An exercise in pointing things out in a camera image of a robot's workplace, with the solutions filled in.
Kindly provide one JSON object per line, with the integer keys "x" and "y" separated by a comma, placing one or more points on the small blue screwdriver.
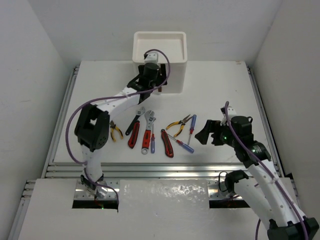
{"x": 152, "y": 140}

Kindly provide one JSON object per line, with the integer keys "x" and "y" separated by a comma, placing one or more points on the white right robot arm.
{"x": 270, "y": 201}

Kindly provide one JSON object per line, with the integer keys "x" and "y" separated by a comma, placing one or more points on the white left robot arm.
{"x": 95, "y": 117}

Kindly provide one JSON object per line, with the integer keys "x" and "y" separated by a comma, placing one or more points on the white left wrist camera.
{"x": 151, "y": 57}

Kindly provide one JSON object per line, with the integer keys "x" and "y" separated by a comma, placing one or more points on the red handled adjustable wrench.
{"x": 149, "y": 117}

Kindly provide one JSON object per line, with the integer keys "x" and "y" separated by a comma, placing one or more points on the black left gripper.
{"x": 162, "y": 78}

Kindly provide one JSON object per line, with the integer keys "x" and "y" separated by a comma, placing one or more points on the white front cover board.
{"x": 148, "y": 210}

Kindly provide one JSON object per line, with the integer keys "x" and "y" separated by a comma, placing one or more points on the red black utility knife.
{"x": 134, "y": 135}
{"x": 169, "y": 152}

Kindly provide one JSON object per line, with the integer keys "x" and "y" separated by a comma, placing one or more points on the aluminium frame rails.
{"x": 207, "y": 85}

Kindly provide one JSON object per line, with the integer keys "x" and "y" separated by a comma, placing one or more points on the blue screwdriver diagonal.
{"x": 182, "y": 144}

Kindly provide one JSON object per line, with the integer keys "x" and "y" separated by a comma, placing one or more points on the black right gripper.
{"x": 212, "y": 126}

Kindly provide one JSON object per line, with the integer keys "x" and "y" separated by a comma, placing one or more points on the black handled adjustable wrench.
{"x": 138, "y": 113}

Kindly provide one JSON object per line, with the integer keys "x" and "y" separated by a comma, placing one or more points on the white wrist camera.
{"x": 151, "y": 57}
{"x": 230, "y": 112}

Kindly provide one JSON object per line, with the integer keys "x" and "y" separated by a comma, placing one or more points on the yellow needle nose pliers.
{"x": 181, "y": 123}

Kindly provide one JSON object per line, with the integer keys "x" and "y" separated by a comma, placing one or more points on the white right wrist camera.
{"x": 230, "y": 112}

